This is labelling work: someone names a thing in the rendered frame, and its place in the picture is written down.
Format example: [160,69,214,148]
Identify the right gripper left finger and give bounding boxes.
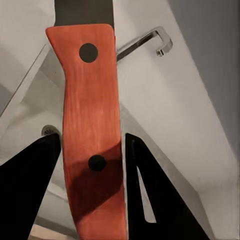
[0,133,61,240]

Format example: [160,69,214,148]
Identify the parer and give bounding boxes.
[45,0,127,240]

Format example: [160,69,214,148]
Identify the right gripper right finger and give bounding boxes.
[125,133,210,240]

